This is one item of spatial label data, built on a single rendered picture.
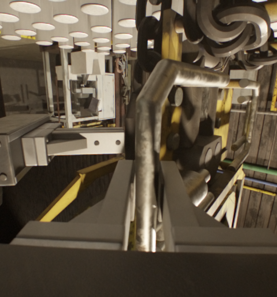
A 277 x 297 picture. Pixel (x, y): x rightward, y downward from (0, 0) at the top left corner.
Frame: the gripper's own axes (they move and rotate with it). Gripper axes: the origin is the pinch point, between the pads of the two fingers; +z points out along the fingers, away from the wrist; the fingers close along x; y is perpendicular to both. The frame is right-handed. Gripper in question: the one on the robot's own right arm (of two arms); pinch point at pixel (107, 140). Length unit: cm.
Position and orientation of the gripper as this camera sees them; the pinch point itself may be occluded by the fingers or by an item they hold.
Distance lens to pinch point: 25.0
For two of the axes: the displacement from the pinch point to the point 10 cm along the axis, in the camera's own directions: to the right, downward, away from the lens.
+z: 9.9, -0.3, 1.4
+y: 0.1, -9.6, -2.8
